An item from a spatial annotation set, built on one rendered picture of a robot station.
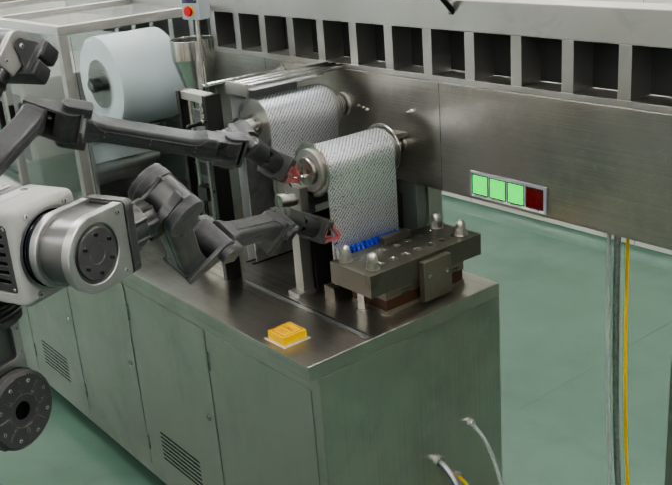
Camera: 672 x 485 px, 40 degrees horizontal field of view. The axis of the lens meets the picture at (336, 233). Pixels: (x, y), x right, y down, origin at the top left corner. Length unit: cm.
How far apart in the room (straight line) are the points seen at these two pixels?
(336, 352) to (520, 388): 175
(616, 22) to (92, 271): 125
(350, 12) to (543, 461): 171
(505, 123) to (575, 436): 157
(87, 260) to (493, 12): 129
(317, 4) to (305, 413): 122
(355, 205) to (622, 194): 71
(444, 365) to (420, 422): 16
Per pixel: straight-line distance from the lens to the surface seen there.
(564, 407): 378
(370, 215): 254
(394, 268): 237
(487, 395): 269
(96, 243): 143
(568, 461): 347
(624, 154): 217
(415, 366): 243
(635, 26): 211
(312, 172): 242
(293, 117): 262
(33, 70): 167
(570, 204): 230
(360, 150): 249
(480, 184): 246
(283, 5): 299
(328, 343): 229
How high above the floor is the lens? 192
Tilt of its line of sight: 20 degrees down
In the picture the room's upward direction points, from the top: 5 degrees counter-clockwise
